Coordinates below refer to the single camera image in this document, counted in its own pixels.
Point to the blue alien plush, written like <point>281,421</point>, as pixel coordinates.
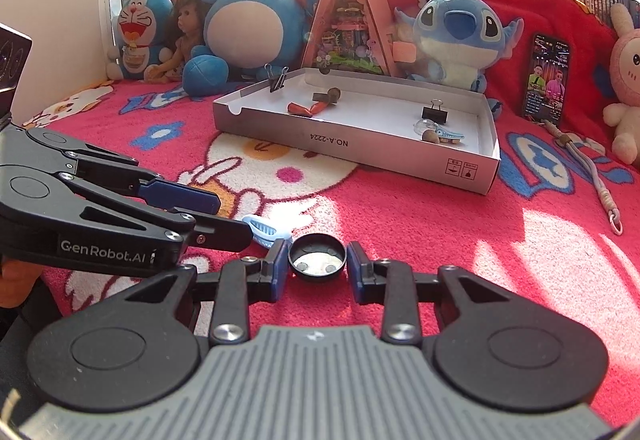
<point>455,40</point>

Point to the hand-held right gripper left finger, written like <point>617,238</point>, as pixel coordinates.
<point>281,275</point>

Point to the pink bunny plush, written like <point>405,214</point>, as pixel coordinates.
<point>627,85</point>

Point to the black round lid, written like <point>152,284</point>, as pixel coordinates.
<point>317,270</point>

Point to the pink printed blanket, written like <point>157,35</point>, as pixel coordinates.
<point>400,230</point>

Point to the pink triangular house box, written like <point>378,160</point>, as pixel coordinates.
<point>370,10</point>

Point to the brown shell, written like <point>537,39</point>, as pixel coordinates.
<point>334,94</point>

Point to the black smartphone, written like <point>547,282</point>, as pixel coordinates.
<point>546,80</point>

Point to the round blue mouse plush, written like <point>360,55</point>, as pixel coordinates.
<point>255,20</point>

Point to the black binder clip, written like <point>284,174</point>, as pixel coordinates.
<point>432,112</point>
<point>276,80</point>

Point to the clear plastic dome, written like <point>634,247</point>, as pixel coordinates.
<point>425,124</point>

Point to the white cardboard box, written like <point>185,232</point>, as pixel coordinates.
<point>375,120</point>

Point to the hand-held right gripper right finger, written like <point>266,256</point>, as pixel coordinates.
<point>356,270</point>

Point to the blue robot cat plush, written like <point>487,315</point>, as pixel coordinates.
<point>140,30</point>

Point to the light blue hair clip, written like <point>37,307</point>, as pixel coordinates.
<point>450,135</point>

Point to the brown nut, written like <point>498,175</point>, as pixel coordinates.
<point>429,136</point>

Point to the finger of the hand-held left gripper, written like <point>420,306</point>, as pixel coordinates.
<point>220,235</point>
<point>180,197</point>

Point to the brown-haired doll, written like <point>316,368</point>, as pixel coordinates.
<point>187,30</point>

